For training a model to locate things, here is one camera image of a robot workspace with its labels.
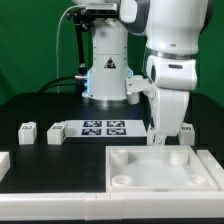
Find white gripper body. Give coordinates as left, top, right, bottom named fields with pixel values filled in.
left=149, top=88, right=189, bottom=136

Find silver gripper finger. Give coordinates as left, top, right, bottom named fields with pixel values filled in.
left=155, top=133, right=166, bottom=145

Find white square tabletop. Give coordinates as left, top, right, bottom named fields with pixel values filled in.
left=106, top=146, right=220, bottom=192

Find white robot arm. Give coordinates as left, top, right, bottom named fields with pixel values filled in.
left=72, top=0, right=212, bottom=145

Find white marker base plate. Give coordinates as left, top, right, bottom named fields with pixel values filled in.
left=66, top=120, right=146, bottom=137

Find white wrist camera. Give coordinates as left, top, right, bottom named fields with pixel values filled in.
left=125, top=75, right=155, bottom=105

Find white right obstacle wall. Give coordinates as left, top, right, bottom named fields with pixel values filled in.
left=197, top=150, right=224, bottom=192

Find white obstacle wall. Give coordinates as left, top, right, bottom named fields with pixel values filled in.
left=0, top=152, right=10, bottom=182
left=197, top=150, right=224, bottom=192
left=0, top=191, right=224, bottom=221

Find black cables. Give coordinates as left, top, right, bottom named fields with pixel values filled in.
left=38, top=75, right=88, bottom=94

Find black camera stand pole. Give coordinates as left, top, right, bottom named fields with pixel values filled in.
left=66, top=8, right=89, bottom=80

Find black camera on stand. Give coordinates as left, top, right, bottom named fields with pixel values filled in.
left=86, top=3, right=118, bottom=16

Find white cable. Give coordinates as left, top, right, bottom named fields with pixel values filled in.
left=55, top=4, right=86, bottom=94

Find white front obstacle wall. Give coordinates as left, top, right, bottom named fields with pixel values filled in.
left=0, top=191, right=224, bottom=221

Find white left obstacle wall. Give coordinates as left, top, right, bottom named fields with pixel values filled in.
left=0, top=152, right=10, bottom=182

